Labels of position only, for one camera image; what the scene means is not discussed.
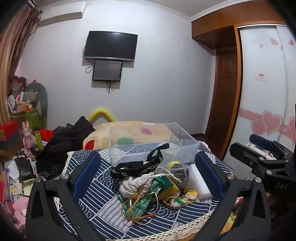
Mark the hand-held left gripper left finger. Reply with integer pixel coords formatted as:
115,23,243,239
25,152,102,241

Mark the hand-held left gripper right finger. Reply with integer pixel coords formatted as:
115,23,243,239
195,151,271,241

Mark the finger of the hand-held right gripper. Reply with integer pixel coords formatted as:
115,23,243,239
249,134,290,160
229,142,291,181

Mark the clear plastic bag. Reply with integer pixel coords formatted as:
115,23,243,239
171,164,197,193

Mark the yellow soft ball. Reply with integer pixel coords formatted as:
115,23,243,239
167,161,184,173

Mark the yellow sponge with green pad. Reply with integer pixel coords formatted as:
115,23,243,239
159,176,181,201

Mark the floral fabric pouch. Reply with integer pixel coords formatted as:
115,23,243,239
163,189,198,209

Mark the white fabric glove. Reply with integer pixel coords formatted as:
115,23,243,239
119,172,155,198

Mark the clear plastic storage box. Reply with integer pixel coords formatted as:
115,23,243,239
109,122,200,166

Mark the black patterned fabric strap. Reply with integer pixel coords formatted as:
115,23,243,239
110,143,170,179

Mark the green knitted drawstring pouch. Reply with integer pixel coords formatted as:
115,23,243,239
117,173,182,226

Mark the pile of black clothes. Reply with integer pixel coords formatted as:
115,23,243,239
35,116,95,180

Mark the white wardrobe with pink hearts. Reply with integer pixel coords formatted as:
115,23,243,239
238,24,296,158

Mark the blue wave-patterned tablecloth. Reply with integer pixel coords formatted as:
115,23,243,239
52,139,238,241

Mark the beige printed blanket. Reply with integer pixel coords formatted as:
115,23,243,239
82,120,176,151

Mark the yellow floral bedsheet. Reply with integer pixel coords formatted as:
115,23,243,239
220,197,245,235

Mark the red cloth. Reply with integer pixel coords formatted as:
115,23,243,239
39,129,56,142

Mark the brown wooden door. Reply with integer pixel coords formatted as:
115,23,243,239
205,49,242,160

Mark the green cylinder tube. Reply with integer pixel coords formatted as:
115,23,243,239
34,130,44,151

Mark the yellow foam noodle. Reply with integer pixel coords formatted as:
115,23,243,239
87,108,115,123

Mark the black plastic bag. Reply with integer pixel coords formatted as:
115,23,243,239
14,158,37,182

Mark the pink rabbit doll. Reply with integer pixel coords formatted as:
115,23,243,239
22,122,37,153

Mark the green paper bag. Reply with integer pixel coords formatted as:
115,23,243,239
25,108,45,130

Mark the pile of papers and bags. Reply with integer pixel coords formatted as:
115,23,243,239
0,148,37,232

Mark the grey-green curved cushion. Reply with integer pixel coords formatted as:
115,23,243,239
24,82,48,130

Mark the red box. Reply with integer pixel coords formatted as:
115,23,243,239
0,120,20,142

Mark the pile of household clutter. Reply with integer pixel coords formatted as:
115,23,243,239
7,75,41,114

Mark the wooden overhead cabinet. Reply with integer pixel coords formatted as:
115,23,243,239
191,0,285,49

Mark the brown striped curtain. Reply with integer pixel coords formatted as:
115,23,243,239
0,0,42,121

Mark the black television cable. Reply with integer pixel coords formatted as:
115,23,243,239
82,46,95,75

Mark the small black wall monitor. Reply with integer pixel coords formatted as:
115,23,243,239
92,60,123,82

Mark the wall-mounted black television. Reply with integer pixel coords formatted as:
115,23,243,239
83,31,138,62

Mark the white wall air conditioner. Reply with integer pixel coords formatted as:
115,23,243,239
38,5,83,28

